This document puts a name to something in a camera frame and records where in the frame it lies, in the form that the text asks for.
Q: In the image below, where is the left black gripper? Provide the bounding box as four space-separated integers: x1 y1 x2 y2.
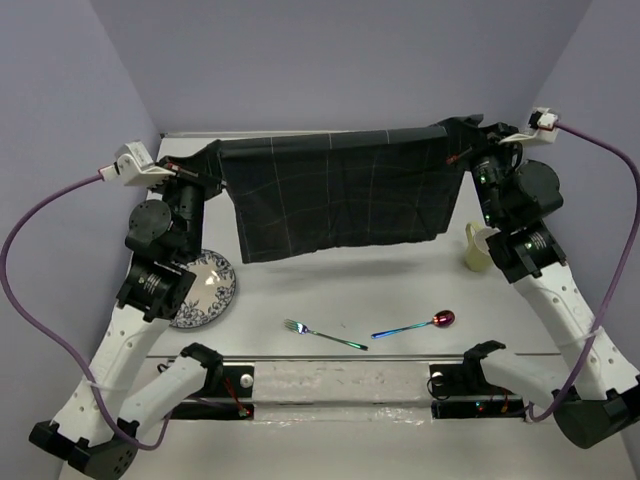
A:
145 142 225 260

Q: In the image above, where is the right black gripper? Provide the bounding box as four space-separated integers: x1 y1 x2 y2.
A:
449 116 528 226

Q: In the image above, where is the dark plaid cloth napkin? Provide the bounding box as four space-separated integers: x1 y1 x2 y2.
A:
218 125 466 263

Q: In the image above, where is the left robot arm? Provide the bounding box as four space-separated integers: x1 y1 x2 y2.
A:
29 141 223 479

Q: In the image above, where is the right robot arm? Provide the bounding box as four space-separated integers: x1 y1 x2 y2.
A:
427 107 639 449

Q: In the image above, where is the blue floral plate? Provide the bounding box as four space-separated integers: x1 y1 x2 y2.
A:
170 249 237 330

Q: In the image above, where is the cream yellow mug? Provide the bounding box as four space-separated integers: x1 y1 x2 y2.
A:
464 222 497 273

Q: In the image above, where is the iridescent spoon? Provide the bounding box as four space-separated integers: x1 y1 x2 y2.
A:
371 310 456 340

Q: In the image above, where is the iridescent fork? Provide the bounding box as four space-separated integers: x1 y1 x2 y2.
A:
283 319 369 351

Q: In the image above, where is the aluminium table edge rail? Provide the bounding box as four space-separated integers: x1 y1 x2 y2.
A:
162 129 331 141

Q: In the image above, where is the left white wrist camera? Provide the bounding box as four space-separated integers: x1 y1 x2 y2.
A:
98 141 175 189

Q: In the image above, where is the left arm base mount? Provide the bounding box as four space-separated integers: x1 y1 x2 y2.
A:
171 362 255 421

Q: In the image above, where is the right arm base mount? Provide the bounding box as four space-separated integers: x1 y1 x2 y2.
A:
426 363 526 420

